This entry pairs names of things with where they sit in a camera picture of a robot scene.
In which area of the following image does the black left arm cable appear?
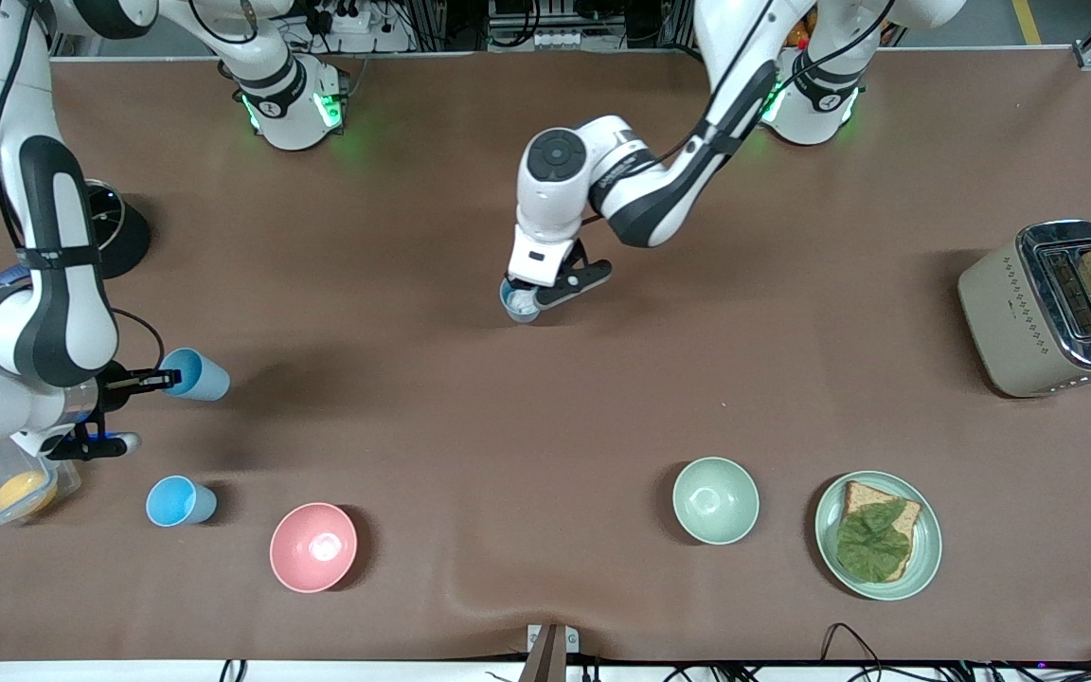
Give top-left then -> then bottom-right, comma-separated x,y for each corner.
583,0 -> 899,224

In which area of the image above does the green lettuce leaf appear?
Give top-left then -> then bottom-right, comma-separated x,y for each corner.
835,499 -> 912,583

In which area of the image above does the blue plastic cup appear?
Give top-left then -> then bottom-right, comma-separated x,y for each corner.
162,348 -> 232,403
146,476 -> 218,528

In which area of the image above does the pink bowl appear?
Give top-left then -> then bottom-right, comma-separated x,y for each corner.
269,502 -> 359,595

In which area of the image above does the black pot with blue handle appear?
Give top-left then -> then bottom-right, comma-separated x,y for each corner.
0,180 -> 152,286

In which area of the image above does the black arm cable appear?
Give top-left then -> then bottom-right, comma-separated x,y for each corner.
0,0 -> 168,372
583,0 -> 899,224

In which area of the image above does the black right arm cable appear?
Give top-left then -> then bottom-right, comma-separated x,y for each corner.
0,0 -> 168,372

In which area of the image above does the orange round food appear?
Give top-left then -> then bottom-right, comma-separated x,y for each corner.
0,471 -> 60,518

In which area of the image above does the glass lid with blue knob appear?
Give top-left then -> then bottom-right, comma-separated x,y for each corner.
86,181 -> 122,253

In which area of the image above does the brown bread slice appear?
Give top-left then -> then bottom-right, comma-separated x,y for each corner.
842,480 -> 923,583

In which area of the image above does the pale green bowl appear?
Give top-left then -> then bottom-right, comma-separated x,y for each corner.
671,457 -> 761,547

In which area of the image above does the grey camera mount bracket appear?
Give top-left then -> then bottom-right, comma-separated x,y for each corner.
518,622 -> 581,682

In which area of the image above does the beige chrome toaster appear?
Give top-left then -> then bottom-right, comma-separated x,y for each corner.
958,220 -> 1091,399

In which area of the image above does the pale green plate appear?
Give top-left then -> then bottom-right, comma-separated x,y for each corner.
814,471 -> 943,601

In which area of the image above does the blue cup with white bottom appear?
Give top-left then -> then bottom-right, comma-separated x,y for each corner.
500,277 -> 544,326

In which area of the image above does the looped black cable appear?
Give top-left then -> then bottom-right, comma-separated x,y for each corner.
820,622 -> 897,682

